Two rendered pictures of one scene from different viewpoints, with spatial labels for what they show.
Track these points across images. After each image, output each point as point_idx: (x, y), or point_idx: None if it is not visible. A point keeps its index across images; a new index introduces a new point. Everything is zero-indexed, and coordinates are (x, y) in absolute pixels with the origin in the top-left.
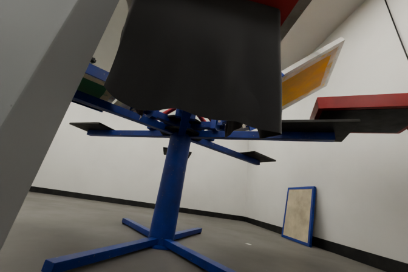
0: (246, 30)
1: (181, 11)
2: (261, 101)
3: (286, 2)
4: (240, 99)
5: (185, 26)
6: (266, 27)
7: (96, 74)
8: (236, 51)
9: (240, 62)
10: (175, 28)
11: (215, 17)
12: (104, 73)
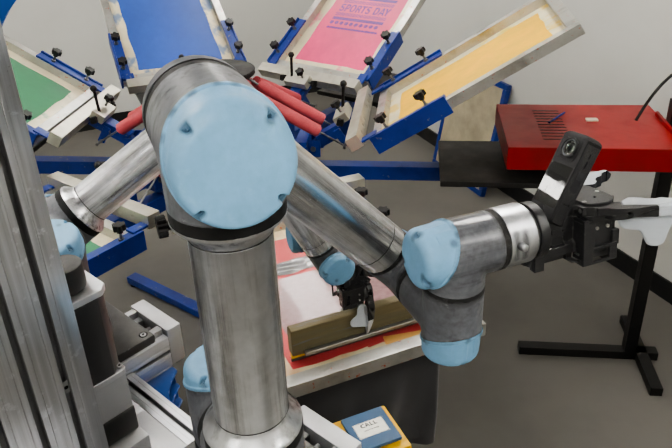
0: (404, 373)
1: (340, 396)
2: (419, 423)
3: None
4: (402, 428)
5: (347, 406)
6: (426, 359)
7: (101, 270)
8: (396, 399)
9: (400, 402)
10: (339, 415)
11: (374, 382)
12: (109, 256)
